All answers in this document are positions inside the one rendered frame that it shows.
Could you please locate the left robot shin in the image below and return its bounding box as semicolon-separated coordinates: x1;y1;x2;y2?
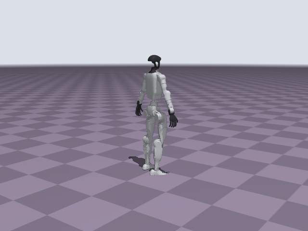
143;137;152;165

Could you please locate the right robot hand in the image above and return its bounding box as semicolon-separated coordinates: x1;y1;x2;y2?
168;110;178;127

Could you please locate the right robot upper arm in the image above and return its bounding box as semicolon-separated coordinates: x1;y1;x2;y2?
157;74;167;96

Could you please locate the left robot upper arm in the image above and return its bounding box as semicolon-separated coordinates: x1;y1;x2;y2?
141;73;146;92

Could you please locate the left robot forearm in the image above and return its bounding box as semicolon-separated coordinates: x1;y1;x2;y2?
137;90;145;104

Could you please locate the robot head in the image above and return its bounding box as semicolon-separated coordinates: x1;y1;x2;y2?
148;55;161;73

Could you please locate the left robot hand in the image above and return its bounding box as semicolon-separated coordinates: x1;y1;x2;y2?
135;101;143;116

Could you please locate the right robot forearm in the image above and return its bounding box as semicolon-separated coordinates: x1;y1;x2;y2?
165;91;174;113

